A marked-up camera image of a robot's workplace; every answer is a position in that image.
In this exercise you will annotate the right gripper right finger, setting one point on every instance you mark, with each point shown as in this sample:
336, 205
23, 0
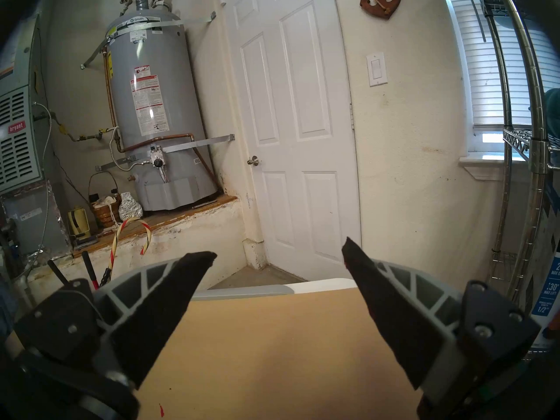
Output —
393, 314

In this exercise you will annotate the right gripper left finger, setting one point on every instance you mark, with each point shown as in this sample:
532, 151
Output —
153, 314

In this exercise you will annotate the red white candy cane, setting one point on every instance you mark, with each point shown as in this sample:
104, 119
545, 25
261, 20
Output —
116, 244

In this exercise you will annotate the crumpled aluminium foil lump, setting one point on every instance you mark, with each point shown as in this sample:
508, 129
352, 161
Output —
130, 208

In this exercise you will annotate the yellow plastic jug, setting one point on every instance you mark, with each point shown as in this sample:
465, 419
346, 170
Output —
78, 222

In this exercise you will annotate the grey water heater tank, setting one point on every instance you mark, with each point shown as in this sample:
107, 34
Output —
148, 169

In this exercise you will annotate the utility pump cardboard box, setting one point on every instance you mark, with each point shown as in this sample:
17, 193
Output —
549, 288

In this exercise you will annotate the white window sill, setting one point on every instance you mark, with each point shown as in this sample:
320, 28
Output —
485, 165

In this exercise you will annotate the silver door knob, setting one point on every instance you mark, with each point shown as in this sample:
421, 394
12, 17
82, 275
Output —
252, 160

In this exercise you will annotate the grey Bryant furnace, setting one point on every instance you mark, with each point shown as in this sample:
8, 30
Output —
17, 152

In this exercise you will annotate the white panel door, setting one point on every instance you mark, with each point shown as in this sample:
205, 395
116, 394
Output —
302, 117

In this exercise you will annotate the white window blinds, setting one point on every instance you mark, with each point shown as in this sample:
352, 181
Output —
481, 73

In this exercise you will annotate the teal tufted cushion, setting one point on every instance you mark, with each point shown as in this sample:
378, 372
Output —
553, 113

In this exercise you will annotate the white light switch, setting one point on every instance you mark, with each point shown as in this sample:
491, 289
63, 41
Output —
377, 69

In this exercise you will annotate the brown anchor wall decoration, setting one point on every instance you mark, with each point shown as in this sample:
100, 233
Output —
383, 5

